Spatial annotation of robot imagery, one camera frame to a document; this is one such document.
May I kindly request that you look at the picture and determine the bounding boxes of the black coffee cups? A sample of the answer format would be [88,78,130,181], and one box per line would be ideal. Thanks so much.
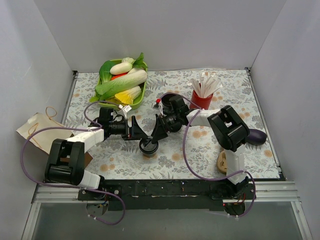
[161,93,175,109]

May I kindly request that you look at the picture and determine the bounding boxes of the purple toy eggplant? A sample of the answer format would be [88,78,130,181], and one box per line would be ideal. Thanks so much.
[246,128,267,146]

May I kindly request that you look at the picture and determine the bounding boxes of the white radish toy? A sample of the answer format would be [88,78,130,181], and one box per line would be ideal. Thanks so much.
[109,62,133,75]

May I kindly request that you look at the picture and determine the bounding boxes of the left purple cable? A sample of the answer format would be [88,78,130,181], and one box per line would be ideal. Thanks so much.
[20,101,126,226]

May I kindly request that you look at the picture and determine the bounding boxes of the brown paper takeout bag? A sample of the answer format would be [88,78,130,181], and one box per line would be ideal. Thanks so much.
[16,106,94,168]

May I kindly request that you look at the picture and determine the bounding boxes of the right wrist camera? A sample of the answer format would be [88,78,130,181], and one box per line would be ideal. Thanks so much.
[152,98,163,112]

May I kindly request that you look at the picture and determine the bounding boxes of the cardboard cup carrier tray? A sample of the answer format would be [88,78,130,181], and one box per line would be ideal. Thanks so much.
[216,150,228,175]

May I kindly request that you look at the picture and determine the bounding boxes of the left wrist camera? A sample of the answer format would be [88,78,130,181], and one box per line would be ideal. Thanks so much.
[119,104,132,119]

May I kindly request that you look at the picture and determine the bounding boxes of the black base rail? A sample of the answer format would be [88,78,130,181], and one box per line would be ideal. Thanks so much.
[77,179,254,211]

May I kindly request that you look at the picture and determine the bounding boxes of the large napa cabbage toy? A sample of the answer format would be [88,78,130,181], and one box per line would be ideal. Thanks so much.
[95,70,148,96]

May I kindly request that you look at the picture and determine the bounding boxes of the green vegetable tray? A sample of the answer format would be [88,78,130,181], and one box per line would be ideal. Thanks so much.
[95,58,148,110]

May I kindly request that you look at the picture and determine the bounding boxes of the black coffee cup lid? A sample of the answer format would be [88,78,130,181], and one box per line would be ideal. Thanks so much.
[170,120,182,133]

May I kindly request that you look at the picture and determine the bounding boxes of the red straw holder cup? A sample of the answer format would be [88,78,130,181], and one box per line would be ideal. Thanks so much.
[189,91,213,110]

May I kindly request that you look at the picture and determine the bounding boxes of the white wrapped straws bundle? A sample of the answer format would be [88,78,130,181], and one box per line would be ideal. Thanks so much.
[188,71,223,98]

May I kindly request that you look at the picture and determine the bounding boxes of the orange carrot toy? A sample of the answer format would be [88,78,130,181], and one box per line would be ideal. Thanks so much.
[110,72,128,81]

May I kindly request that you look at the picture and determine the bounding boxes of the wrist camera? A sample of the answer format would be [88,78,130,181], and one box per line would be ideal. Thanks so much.
[119,104,132,119]
[152,98,163,112]

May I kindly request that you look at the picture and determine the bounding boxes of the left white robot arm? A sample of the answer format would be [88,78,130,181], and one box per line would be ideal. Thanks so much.
[44,107,148,200]

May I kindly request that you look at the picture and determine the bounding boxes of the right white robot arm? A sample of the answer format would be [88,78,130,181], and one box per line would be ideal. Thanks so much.
[151,94,251,199]

